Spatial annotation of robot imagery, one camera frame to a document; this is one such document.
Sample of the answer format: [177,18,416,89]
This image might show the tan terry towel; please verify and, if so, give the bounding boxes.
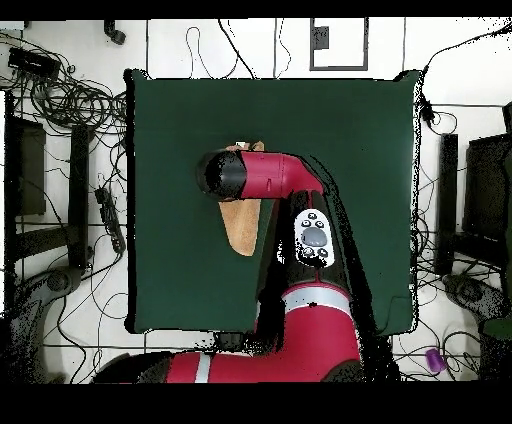
[218,140,266,258]

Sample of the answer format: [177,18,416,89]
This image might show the dark flat panel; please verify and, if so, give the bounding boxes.
[5,115,48,217]

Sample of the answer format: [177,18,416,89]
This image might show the dark green table cloth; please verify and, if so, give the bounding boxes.
[124,66,422,336]

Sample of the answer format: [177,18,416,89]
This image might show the black power strip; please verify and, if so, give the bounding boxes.
[94,186,127,254]

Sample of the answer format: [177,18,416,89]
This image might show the black upright bar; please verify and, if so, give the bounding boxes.
[66,124,92,270]
[434,133,460,276]

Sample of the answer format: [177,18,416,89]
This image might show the small dark grey block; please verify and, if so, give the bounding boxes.
[312,25,331,51]

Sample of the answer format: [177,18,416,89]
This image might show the small black object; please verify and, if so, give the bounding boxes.
[103,19,128,46]

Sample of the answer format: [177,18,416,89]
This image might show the dark speckled monitor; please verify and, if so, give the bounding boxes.
[462,133,512,241]

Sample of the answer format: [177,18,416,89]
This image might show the purple object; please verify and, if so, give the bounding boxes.
[424,347,448,376]

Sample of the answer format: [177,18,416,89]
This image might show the dark green round object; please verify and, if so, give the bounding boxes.
[481,315,512,341]

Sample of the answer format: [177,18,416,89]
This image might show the black rectangular box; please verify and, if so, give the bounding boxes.
[7,46,62,80]

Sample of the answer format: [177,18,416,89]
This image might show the looped black cable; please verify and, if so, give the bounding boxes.
[185,18,257,80]

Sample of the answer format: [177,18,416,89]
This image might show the grey rectangular frame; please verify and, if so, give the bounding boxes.
[309,17,370,72]

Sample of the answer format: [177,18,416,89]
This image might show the dark grey pedestal leg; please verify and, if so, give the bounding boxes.
[441,273,506,321]
[9,265,83,383]

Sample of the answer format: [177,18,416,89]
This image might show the tangled black cables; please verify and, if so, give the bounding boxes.
[0,31,128,139]

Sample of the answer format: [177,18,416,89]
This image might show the long black cable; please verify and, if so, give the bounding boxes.
[423,19,512,73]

